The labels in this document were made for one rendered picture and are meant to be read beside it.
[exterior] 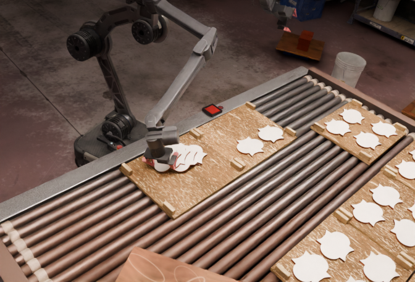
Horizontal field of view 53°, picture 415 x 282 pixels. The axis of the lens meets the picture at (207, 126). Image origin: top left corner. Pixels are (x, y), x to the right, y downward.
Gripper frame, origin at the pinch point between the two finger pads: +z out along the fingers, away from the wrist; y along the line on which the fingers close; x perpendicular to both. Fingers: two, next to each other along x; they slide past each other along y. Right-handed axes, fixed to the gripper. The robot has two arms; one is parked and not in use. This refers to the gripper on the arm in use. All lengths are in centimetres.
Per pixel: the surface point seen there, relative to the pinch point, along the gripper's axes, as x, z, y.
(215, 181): -1.2, 8.0, -21.2
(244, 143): -29.3, 15.6, -26.6
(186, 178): 1.2, 4.8, -9.8
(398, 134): -70, 44, -99
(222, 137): -30.6, 14.5, -15.8
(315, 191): -13, 22, -61
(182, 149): -10.8, 1.5, -4.5
